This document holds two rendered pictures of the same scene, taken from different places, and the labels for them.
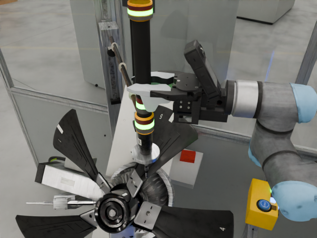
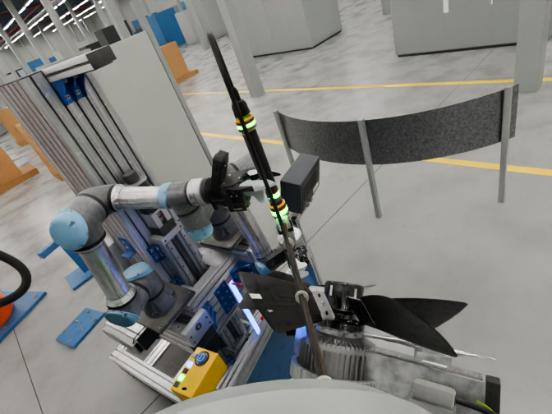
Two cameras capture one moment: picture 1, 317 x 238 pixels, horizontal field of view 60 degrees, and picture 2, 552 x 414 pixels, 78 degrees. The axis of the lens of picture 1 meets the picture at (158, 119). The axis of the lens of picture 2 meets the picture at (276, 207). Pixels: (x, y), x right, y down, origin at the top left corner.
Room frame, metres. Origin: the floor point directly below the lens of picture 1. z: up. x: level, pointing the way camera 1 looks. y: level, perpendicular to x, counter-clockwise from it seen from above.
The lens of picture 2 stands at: (1.21, 0.28, 2.05)
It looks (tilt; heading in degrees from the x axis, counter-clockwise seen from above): 33 degrees down; 200
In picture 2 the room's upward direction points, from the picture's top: 21 degrees counter-clockwise
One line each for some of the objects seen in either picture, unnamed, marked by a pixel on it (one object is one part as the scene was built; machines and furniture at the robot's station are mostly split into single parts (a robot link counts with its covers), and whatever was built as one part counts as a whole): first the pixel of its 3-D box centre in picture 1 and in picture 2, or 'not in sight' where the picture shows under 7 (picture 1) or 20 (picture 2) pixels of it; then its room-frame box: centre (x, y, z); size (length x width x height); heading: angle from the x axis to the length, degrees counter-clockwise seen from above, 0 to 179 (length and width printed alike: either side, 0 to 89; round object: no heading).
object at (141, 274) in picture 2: not in sight; (141, 280); (0.33, -0.71, 1.20); 0.13 x 0.12 x 0.14; 0
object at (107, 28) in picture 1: (109, 33); not in sight; (1.10, 0.20, 1.54); 0.10 x 0.07 x 0.08; 16
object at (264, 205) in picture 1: (264, 205); (201, 357); (0.62, -0.39, 1.08); 0.04 x 0.04 x 0.02
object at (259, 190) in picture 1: (261, 204); (200, 378); (0.66, -0.41, 1.02); 0.16 x 0.10 x 0.11; 161
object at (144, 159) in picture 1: (144, 137); (286, 227); (0.51, 0.03, 1.50); 0.09 x 0.07 x 0.10; 16
